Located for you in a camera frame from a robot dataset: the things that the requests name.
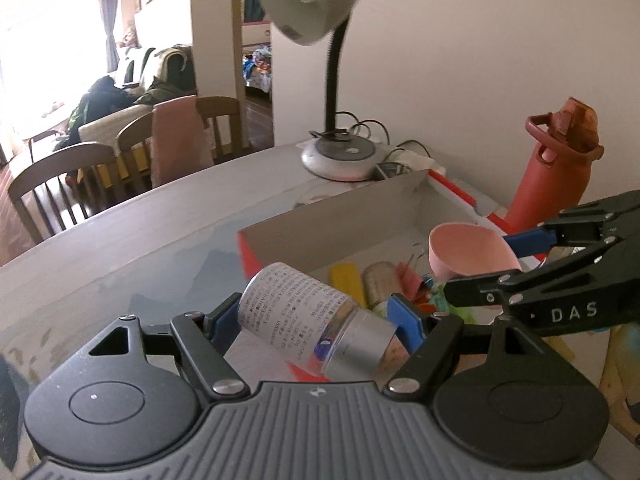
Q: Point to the sofa with clothes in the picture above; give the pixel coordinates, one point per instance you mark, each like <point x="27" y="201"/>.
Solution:
<point x="108" y="107"/>

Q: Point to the red cardboard box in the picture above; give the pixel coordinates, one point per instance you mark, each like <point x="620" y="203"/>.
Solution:
<point x="388" y="220"/>

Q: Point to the wooden chair right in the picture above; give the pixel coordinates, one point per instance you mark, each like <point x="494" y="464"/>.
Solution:
<point x="222" y="121"/>

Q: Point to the green cylindrical toy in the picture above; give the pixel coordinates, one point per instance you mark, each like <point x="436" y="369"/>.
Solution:
<point x="441" y="304"/>

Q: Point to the dark wooden chair left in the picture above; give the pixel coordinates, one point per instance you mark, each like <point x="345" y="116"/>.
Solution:
<point x="65" y="188"/>

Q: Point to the pink heart-shaped dish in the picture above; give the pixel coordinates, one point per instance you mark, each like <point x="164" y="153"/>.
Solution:
<point x="456" y="250"/>

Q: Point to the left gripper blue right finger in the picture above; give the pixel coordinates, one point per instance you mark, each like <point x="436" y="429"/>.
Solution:
<point x="433" y="343"/>

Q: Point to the pink cloth on chair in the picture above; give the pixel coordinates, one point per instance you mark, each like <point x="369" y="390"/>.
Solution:
<point x="179" y="145"/>

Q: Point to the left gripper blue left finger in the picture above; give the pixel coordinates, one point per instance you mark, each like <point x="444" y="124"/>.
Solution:
<point x="202" y="341"/>

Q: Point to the yellow cardboard box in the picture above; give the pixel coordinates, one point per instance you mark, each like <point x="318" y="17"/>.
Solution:
<point x="346" y="278"/>

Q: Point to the clear jar silver lid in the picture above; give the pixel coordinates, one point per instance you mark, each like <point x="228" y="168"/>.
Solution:
<point x="318" y="328"/>

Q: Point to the red binder clip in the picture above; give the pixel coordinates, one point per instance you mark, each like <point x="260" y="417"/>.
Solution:
<point x="410" y="282"/>

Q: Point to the red water bottle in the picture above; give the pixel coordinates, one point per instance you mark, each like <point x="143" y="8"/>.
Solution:
<point x="559" y="170"/>

